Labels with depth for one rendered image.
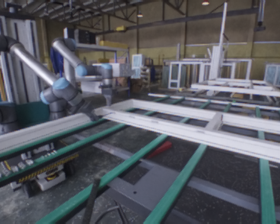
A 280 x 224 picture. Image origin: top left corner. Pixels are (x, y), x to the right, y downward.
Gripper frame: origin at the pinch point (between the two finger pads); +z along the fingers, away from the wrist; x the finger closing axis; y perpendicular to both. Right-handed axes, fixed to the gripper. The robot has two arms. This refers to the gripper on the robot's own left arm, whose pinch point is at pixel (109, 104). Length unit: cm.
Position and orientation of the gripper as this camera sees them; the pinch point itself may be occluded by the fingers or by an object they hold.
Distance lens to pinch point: 142.1
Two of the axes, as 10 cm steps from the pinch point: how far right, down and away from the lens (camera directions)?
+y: 5.7, -2.3, 7.9
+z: 0.0, 9.6, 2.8
